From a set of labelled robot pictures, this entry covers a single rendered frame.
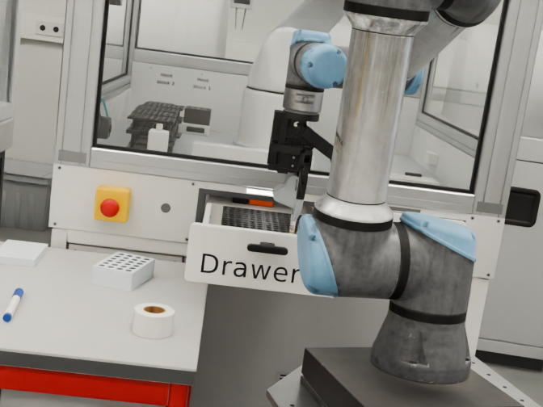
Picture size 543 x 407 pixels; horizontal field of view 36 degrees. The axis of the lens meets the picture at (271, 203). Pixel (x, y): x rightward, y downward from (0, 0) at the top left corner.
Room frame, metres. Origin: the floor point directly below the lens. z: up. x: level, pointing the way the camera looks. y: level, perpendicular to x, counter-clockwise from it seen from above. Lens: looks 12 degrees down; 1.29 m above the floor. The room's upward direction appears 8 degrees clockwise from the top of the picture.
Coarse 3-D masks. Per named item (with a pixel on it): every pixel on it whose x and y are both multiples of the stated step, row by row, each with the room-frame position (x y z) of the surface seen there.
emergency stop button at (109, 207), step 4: (104, 200) 1.75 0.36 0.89; (108, 200) 1.75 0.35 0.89; (112, 200) 1.75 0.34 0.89; (104, 204) 1.75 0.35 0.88; (108, 204) 1.75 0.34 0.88; (112, 204) 1.75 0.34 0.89; (116, 204) 1.75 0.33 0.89; (100, 208) 1.75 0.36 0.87; (104, 208) 1.75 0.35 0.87; (108, 208) 1.75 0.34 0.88; (112, 208) 1.75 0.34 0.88; (116, 208) 1.75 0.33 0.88; (104, 212) 1.75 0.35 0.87; (108, 212) 1.75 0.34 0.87; (112, 212) 1.75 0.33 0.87; (116, 212) 1.76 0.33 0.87; (108, 216) 1.75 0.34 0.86; (112, 216) 1.76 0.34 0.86
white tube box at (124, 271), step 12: (120, 252) 1.70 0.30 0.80; (96, 264) 1.59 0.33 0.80; (108, 264) 1.60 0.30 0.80; (120, 264) 1.61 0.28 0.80; (132, 264) 1.62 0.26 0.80; (144, 264) 1.63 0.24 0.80; (96, 276) 1.58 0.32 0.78; (108, 276) 1.57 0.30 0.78; (120, 276) 1.57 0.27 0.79; (132, 276) 1.56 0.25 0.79; (144, 276) 1.63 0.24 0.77; (120, 288) 1.57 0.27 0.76; (132, 288) 1.57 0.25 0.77
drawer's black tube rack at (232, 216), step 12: (228, 216) 1.72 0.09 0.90; (240, 216) 1.73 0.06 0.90; (252, 216) 1.75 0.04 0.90; (264, 216) 1.76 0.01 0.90; (276, 216) 1.78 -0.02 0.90; (288, 216) 1.80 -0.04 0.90; (300, 216) 1.81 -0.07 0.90; (252, 228) 1.65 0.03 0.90; (264, 228) 1.66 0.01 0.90; (276, 228) 1.67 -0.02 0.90; (288, 228) 1.69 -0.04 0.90
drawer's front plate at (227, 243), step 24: (192, 240) 1.50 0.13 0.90; (216, 240) 1.50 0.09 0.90; (240, 240) 1.50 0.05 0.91; (264, 240) 1.51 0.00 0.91; (288, 240) 1.51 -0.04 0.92; (192, 264) 1.50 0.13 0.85; (240, 264) 1.50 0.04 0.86; (264, 264) 1.51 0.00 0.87; (288, 264) 1.51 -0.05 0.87; (264, 288) 1.51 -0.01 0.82; (288, 288) 1.51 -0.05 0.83
